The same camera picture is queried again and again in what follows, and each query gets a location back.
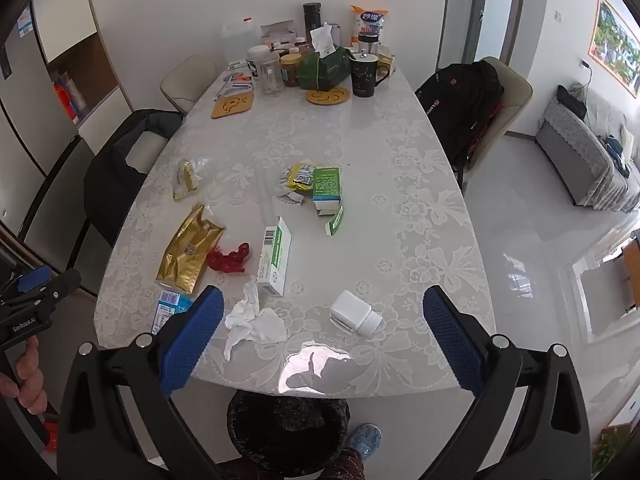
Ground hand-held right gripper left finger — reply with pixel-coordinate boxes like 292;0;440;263
56;285;226;480

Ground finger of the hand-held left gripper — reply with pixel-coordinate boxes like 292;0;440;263
0;265;54;309
10;268;82;318

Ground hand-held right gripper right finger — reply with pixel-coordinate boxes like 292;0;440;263
421;285;595;480

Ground red mesh net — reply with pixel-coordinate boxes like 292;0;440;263
206;242;251;275

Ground gold snack bag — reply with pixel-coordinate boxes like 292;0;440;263
156;203;226;295

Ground white plastic bottle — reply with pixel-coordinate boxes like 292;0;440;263
330;290;382;337

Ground black lined trash bin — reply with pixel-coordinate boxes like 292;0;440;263
226;389;351;478

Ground person's left hand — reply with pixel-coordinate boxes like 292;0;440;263
0;337;49;416

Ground blue snack packet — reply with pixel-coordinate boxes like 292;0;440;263
151;289;195;336

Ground crumpled white tissue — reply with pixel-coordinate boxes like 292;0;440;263
223;281;289;361

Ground black jacket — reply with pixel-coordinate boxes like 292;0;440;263
82;109;186;248

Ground green and white medicine box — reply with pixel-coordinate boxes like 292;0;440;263
256;216;293;297

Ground blue slipper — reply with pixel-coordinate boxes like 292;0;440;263
345;423;383;461

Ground white lace tablecloth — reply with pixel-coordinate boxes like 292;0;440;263
95;67;496;401

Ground beige dining chair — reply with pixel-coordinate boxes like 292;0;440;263
160;55;218;116
65;127;171;271
452;56;533;196

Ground person's patterned trouser leg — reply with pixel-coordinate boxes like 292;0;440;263
215;447;368;480

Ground small green carton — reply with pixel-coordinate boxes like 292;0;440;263
324;203;346;237

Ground torn silver wrapper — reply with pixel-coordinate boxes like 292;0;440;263
272;189;307;207

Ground colourful packages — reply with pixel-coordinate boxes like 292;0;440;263
52;70;86;123

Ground wooden stool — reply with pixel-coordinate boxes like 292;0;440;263
620;240;640;311

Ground colourful printed box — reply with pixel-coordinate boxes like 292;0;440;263
592;425;633;480

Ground yellow wrapper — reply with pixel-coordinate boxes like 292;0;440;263
277;161;318;192

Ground open green carton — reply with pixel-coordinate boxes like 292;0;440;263
311;166;346;217

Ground grey sofa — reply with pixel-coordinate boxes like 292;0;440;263
535;82;640;213

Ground black backpack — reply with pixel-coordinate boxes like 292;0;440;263
415;60;506;171

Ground square wooden coaster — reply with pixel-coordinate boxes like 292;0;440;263
211;92;254;120

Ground blue clothes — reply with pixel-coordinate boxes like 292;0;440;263
602;132;636;176

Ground silver foil packet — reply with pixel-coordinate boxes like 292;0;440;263
215;74;253;101

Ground black bag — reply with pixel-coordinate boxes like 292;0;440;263
556;85;587;120

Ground clear glass jar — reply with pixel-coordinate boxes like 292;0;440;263
259;52;285;95

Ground round wooden coaster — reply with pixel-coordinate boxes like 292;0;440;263
306;86;351;106

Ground black mug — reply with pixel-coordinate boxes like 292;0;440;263
350;52;390;97

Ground amber honey jar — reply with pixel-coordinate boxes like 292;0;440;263
279;53;302;87

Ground white lidded jar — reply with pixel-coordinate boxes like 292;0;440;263
246;45;271;81

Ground translucent plastic jug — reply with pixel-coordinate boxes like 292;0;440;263
220;17;261;63

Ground green tissue box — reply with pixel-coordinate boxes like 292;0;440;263
296;22;353;90

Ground open cardboard box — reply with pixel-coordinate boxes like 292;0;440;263
259;20;297;48

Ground white and orange snack bag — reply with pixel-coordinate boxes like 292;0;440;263
350;5;391;36

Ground framed landscape painting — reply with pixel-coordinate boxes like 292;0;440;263
586;0;640;98

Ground black thermos flask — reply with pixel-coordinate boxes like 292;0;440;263
302;2;323;41

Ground white and wood wall cabinet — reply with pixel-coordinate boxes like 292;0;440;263
30;0;136;156

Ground grey door frame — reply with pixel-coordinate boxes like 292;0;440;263
446;0;528;66

